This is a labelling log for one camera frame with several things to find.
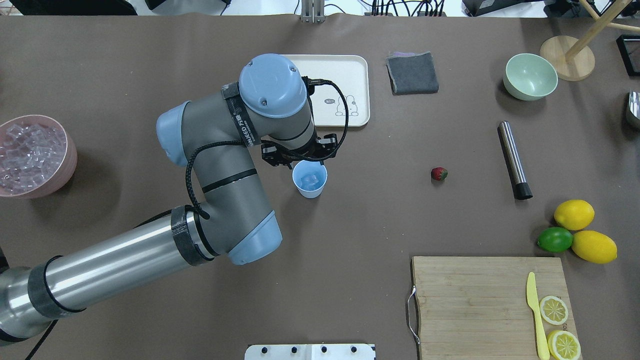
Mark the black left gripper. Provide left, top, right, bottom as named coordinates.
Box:
left=260, top=75, right=339, bottom=171

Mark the clear ice cube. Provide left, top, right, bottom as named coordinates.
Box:
left=300, top=173, right=322, bottom=191

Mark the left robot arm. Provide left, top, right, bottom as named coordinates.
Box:
left=0, top=54, right=344, bottom=346

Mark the light blue plastic cup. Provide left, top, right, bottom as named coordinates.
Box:
left=292, top=161, right=329, bottom=199

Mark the pink bowl of ice cubes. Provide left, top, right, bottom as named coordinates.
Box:
left=0, top=114, right=78, bottom=199

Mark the steel ice scoop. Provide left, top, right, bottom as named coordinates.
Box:
left=625, top=90, right=640, bottom=131

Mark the cream rabbit tray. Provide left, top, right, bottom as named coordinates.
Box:
left=286, top=54, right=371, bottom=128

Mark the grey folded cloth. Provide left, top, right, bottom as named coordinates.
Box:
left=385, top=51, right=440, bottom=96

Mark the red strawberry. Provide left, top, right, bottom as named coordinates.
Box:
left=430, top=166, right=449, bottom=182

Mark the steel muddler black tip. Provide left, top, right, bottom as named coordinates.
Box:
left=497, top=121, right=533, bottom=201

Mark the bamboo cutting board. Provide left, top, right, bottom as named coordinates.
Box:
left=411, top=256, right=572, bottom=360

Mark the mint green bowl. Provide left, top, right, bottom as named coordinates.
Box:
left=502, top=53, right=559, bottom=101

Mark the green lime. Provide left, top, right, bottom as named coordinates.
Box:
left=535, top=227, right=574, bottom=253

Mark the yellow plastic knife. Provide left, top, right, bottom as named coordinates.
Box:
left=525, top=272, right=551, bottom=360

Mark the yellow lemon upper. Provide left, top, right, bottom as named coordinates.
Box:
left=553, top=199, right=595, bottom=231

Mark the yellow lemon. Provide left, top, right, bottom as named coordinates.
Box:
left=553, top=199, right=595, bottom=231
left=571, top=230, right=618, bottom=265

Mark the wooden mug tree stand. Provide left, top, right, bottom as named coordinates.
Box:
left=540, top=0, right=639, bottom=82

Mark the lemon slice upper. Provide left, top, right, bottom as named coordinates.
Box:
left=539, top=295, right=569, bottom=326

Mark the lemon slice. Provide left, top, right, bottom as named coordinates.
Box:
left=547, top=330, right=582, bottom=360
left=539, top=295, right=569, bottom=326

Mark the yellow lemon lower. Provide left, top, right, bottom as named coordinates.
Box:
left=571, top=230, right=618, bottom=265

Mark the lemon slice lower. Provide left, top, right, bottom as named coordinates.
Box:
left=547, top=330, right=582, bottom=360

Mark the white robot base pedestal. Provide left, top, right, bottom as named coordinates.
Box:
left=244, top=343, right=377, bottom=360

